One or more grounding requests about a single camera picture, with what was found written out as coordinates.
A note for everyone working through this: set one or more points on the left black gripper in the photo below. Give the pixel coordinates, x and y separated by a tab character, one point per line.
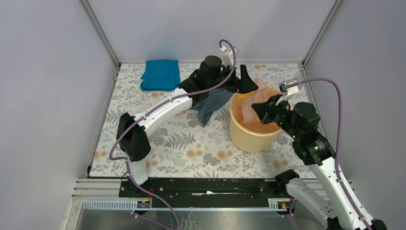
244	85

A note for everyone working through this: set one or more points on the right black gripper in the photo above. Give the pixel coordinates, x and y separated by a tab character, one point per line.
265	110

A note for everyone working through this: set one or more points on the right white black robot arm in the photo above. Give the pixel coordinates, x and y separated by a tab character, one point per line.
342	210

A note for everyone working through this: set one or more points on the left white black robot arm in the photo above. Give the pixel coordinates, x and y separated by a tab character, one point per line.
133	132

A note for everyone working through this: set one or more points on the yellow round trash bin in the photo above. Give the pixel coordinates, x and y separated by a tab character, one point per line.
245	128

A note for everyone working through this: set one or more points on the grey crumpled shirt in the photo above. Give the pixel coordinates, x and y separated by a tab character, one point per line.
212	104

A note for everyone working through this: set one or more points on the folded blue cloth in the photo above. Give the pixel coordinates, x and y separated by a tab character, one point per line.
161	75

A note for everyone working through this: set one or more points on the floral patterned table mat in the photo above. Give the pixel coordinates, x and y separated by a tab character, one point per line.
182	147

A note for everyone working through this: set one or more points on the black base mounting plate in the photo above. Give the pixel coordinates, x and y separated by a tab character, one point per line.
167	189

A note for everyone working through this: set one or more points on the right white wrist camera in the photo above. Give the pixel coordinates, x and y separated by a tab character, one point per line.
287	91

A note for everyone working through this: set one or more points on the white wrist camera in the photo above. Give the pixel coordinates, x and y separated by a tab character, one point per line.
227	56
287	91

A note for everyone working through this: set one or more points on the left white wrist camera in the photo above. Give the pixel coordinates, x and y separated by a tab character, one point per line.
227	56

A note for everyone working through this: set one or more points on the perforated metal cable rail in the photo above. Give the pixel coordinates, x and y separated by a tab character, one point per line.
197	203

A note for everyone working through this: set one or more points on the right aluminium corner post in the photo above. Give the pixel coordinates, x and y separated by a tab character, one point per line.
330	16

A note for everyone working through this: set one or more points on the aluminium corner post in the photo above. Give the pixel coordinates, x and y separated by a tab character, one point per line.
330	16
100	32

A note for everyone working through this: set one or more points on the left aluminium corner post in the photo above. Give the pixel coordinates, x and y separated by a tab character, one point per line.
100	32

